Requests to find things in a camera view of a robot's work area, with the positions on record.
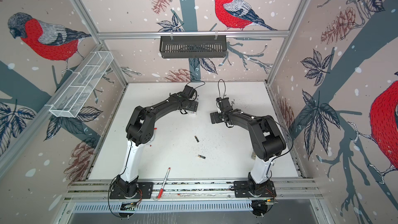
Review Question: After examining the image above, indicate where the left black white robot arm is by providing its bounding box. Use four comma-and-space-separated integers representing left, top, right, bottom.
109, 85, 199, 199

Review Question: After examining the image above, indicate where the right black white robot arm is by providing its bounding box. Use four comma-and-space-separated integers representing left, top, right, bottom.
210, 97, 287, 198

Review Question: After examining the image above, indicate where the black hanging basket shelf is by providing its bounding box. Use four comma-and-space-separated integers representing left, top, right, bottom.
159, 35, 227, 59

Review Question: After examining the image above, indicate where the left camera black cable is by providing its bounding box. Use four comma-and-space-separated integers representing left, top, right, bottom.
185, 80, 206, 89

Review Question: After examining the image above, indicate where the camera black cable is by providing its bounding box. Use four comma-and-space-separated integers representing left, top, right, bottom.
217, 79, 227, 99
185, 80, 206, 89

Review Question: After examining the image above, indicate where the right camera black cable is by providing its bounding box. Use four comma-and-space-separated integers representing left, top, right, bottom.
217, 79, 227, 99

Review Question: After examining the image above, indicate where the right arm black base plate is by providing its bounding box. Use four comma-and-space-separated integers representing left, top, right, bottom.
231, 180, 277, 198

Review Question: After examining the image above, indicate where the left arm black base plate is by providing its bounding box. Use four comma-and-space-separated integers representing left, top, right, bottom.
109, 180, 153, 200

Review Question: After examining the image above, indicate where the white wire mesh shelf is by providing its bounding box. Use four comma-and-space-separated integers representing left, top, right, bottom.
49, 51, 114, 118

